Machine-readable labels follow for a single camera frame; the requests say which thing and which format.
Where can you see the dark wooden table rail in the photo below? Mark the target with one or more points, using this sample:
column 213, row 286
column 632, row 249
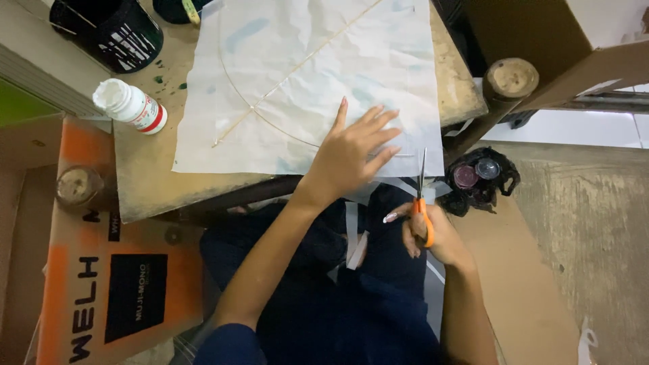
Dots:
column 243, row 195

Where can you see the green board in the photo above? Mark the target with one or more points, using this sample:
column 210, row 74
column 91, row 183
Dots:
column 20, row 104

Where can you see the white glue bottle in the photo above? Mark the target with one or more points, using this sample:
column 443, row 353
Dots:
column 132, row 107

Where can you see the round wooden table post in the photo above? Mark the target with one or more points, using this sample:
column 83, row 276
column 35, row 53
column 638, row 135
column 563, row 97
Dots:
column 509, row 78
column 76, row 185

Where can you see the plain brown cardboard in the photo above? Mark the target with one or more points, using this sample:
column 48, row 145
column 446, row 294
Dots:
column 15, row 228

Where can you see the curved bamboo kite stick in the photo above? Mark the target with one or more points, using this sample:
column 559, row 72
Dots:
column 274, row 126

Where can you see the person's dark blue clothing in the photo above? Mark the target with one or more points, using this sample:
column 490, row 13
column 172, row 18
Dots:
column 355, row 314

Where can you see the orange printed cardboard box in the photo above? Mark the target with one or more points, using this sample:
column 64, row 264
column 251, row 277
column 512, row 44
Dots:
column 76, row 253

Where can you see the white plastic scrap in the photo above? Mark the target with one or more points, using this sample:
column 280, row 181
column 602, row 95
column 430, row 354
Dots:
column 586, row 344

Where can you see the brown cardboard floor sheet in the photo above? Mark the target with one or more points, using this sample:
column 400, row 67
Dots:
column 517, row 294

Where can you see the black container with white streaks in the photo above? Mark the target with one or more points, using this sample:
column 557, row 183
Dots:
column 111, row 30

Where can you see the grey metal rail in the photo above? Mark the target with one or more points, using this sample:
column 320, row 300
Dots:
column 608, row 100

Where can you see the white paper strip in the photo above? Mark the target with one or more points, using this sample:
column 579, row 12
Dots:
column 357, row 252
column 352, row 223

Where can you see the black plastic bag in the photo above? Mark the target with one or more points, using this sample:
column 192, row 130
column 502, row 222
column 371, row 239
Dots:
column 456, row 200

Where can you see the dark round cup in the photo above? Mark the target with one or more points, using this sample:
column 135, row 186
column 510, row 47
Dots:
column 170, row 10

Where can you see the clear-lidded small jar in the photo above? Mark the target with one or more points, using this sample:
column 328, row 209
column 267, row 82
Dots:
column 488, row 168

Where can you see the white paper kite sheet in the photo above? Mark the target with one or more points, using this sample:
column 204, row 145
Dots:
column 355, row 50

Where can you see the grey ribbed panel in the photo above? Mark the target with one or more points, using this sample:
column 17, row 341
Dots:
column 40, row 66

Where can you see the person's right hand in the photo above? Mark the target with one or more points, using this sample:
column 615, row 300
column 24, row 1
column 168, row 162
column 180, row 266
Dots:
column 448, row 238

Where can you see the large brown cardboard box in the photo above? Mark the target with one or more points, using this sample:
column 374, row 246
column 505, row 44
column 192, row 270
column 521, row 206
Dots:
column 532, row 30

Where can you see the straight bamboo kite stick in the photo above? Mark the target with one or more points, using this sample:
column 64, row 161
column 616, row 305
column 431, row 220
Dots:
column 252, row 108

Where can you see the person's left hand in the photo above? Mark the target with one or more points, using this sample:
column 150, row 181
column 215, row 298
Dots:
column 339, row 162

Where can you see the pink-lidded small jar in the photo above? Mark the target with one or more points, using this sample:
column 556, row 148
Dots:
column 465, row 177

